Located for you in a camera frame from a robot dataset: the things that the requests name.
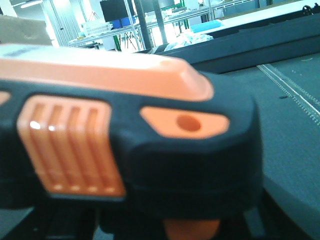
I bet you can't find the orange black barcode scanner gun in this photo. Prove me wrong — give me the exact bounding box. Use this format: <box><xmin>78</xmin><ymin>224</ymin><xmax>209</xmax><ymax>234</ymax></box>
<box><xmin>0</xmin><ymin>43</ymin><xmax>263</xmax><ymax>240</ymax></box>

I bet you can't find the light blue foam sheet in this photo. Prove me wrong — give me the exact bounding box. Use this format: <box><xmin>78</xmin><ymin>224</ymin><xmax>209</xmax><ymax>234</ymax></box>
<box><xmin>190</xmin><ymin>19</ymin><xmax>223</xmax><ymax>33</ymax></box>

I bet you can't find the upper stacked cardboard box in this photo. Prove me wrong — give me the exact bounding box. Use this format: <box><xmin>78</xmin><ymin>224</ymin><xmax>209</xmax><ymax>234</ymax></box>
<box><xmin>0</xmin><ymin>15</ymin><xmax>52</xmax><ymax>46</ymax></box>

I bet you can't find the dark raised table ledge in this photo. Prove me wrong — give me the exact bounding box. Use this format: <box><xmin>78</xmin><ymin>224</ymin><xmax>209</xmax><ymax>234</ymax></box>
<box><xmin>143</xmin><ymin>12</ymin><xmax>320</xmax><ymax>74</ymax></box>

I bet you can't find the clear plastic bag pile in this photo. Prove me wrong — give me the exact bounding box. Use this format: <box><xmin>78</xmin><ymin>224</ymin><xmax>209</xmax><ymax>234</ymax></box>
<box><xmin>164</xmin><ymin>33</ymin><xmax>214</xmax><ymax>52</ymax></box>

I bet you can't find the blue plastic crate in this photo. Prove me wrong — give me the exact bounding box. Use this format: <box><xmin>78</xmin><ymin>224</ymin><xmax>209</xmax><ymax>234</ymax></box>
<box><xmin>109</xmin><ymin>17</ymin><xmax>131</xmax><ymax>29</ymax></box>

